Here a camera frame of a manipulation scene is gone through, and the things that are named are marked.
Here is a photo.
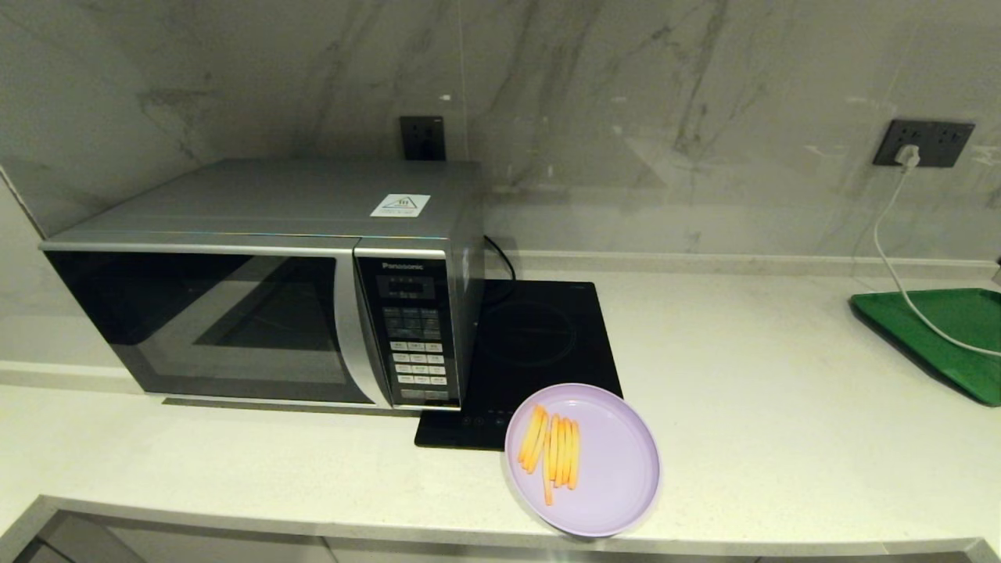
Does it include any green plastic tray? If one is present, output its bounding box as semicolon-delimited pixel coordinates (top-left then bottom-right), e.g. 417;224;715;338
850;288;1001;407

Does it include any white warning sticker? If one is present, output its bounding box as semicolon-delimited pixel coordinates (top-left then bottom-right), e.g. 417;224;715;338
370;193;432;218

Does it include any black induction cooktop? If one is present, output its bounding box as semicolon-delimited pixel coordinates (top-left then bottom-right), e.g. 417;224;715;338
414;279;625;452

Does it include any black glass microwave door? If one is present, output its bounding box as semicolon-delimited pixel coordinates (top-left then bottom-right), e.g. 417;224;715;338
41;242;396;407

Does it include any silver Panasonic microwave oven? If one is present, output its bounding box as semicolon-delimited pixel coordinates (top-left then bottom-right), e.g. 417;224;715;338
39;159;486;411

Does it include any white power cable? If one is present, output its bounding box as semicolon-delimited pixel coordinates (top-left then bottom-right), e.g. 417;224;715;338
871;168;1001;359

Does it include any wide black wall socket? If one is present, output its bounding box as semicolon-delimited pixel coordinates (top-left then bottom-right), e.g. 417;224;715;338
873;119;976;169

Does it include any thin black cable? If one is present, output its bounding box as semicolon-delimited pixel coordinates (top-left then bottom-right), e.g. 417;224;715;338
483;234;518;284

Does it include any cabinet front panel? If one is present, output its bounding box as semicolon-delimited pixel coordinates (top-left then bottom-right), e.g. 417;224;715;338
328;538;763;563
16;512;331;563

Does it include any lilac round plate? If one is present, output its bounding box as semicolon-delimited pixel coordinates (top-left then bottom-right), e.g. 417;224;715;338
504;383;662;539

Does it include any small black wall socket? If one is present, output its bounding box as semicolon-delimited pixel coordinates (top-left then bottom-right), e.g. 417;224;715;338
400;116;447;162

